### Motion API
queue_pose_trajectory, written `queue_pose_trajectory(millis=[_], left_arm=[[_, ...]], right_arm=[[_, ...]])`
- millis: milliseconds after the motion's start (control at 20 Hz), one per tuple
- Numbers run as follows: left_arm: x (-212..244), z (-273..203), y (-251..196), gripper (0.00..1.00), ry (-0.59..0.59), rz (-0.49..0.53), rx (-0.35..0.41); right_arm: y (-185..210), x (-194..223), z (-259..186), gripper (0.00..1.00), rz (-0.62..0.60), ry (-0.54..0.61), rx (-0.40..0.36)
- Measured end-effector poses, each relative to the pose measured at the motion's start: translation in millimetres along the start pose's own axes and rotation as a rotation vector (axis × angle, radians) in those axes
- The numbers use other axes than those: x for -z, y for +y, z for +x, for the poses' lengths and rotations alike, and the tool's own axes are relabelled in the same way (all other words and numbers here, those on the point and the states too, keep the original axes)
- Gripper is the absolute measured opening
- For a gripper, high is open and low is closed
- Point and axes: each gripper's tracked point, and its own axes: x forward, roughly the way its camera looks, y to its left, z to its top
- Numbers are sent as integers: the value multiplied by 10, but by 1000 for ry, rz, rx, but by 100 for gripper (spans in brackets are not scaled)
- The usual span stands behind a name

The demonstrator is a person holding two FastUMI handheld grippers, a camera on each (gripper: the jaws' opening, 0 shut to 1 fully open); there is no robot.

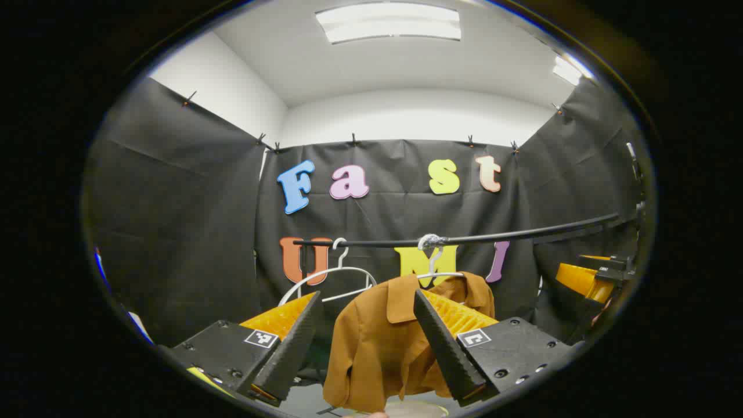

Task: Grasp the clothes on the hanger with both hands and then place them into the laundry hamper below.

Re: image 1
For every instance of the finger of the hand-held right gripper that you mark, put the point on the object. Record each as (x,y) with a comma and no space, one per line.
(615,270)
(583,281)

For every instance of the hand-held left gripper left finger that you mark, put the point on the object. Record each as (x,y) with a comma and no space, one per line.
(293,348)

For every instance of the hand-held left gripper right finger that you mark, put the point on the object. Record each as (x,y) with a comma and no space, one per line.
(444,348)

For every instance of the brown jacket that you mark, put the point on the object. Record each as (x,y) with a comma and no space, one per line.
(377,348)

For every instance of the white clothes hanger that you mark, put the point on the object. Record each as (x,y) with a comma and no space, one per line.
(441,274)
(331,269)

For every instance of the black backdrop cloth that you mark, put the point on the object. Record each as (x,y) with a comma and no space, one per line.
(174,232)

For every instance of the small ceiling light panel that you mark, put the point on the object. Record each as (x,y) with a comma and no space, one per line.
(566,71)

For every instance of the large ceiling light panel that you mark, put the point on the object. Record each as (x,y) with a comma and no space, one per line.
(389,22)

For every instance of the black clothes rail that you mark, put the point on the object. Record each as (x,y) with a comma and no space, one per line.
(522,234)

